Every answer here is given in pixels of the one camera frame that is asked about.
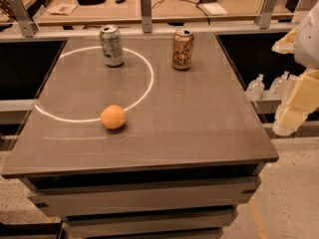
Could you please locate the left metal bracket post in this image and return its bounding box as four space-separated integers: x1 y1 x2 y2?
4 0 38 38

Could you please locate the brown paper packet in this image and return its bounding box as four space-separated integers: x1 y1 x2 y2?
48 3 77 15

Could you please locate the right metal bracket post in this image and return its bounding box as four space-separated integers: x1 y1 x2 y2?
255 0 277 29

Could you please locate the green and white soda can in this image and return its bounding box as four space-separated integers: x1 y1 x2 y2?
100 25 124 67

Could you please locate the small black device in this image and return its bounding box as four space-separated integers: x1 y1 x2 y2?
116 0 126 4

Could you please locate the orange fruit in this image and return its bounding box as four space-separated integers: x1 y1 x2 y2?
101 105 126 129

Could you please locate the orange soda can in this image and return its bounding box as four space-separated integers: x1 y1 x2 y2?
172 28 194 70

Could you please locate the metal bracket post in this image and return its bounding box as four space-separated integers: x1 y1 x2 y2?
4 0 38 38
140 0 153 33
255 0 277 29

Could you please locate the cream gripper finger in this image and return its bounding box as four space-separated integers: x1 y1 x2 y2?
272 27 298 54
272 68 319 136

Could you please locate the middle metal bracket post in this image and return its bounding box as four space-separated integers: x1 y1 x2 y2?
140 0 153 33

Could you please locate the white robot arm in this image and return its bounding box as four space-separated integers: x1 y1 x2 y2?
272 1 319 136

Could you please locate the black object on desk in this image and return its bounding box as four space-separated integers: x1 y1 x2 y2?
77 0 107 6

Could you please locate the white paper on desk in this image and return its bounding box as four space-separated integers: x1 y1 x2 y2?
203 2 227 15

